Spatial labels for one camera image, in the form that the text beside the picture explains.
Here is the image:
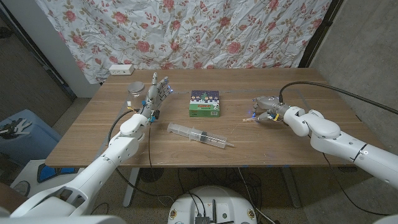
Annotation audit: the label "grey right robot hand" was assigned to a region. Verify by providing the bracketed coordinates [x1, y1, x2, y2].
[252, 95, 292, 123]

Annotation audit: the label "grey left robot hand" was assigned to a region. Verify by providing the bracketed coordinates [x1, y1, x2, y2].
[139, 72, 174, 123]

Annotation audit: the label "green cartoon print box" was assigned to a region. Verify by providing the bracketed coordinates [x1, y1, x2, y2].
[188, 90, 221, 118]

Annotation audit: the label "clear plastic syringe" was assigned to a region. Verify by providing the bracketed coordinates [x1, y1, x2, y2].
[167, 122, 234, 149]

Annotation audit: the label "white power strip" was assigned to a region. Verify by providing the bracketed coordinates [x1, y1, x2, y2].
[108, 64, 135, 76]

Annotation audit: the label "floral rose backdrop cloth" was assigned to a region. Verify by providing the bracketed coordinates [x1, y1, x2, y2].
[34, 0, 333, 85]

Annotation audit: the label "black round floor base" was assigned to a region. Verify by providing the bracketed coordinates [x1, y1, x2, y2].
[138, 167, 165, 183]

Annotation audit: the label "grey table leg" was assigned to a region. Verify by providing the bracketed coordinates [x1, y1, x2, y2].
[281, 167, 302, 208]

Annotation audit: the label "black backdrop stand pole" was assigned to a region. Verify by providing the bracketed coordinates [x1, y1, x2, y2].
[0, 9, 77, 102]
[297, 0, 345, 68]

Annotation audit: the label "white table leg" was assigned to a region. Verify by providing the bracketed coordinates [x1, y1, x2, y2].
[123, 167, 141, 208]

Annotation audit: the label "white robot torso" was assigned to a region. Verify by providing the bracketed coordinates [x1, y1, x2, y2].
[167, 185, 257, 224]

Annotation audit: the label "blue storage bin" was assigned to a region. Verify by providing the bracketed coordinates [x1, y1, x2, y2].
[0, 108, 62, 167]

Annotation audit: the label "white and blue floor pad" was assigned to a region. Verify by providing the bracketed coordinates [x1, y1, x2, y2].
[11, 159, 85, 198]

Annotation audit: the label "black and white gloves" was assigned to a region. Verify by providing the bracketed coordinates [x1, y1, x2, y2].
[0, 118, 32, 140]

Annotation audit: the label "grey sneaker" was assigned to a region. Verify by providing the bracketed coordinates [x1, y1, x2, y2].
[14, 180, 32, 197]

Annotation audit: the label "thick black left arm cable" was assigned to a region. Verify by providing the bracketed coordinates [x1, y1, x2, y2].
[108, 108, 175, 200]

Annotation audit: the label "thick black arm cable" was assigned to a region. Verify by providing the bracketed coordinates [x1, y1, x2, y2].
[279, 81, 398, 115]
[108, 108, 175, 200]

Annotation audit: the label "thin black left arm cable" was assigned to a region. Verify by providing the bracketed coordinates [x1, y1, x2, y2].
[147, 121, 153, 169]

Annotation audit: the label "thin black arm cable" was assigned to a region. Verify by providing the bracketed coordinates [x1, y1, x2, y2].
[147, 121, 153, 169]
[322, 152, 391, 217]

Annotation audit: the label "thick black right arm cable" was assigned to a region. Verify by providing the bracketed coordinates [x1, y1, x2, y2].
[279, 81, 398, 115]

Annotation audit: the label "white floor cable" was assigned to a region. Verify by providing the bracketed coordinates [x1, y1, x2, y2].
[238, 167, 275, 224]

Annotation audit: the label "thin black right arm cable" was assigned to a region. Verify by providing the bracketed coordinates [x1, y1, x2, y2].
[322, 152, 391, 217]

